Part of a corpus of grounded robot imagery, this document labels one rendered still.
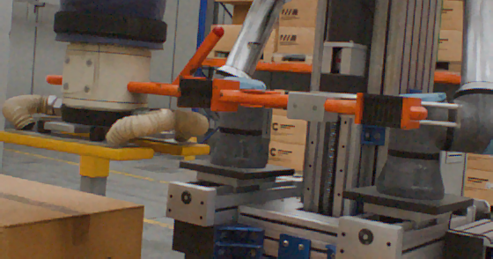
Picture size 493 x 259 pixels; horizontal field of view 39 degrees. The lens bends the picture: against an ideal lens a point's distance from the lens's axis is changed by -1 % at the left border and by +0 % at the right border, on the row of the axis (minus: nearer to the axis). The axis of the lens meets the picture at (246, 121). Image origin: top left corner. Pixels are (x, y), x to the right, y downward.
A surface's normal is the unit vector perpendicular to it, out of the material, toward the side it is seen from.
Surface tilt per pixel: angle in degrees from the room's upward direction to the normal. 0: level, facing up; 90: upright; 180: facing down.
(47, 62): 90
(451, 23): 93
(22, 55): 90
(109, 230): 90
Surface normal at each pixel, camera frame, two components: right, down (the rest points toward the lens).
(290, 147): -0.58, -0.11
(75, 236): 0.84, 0.10
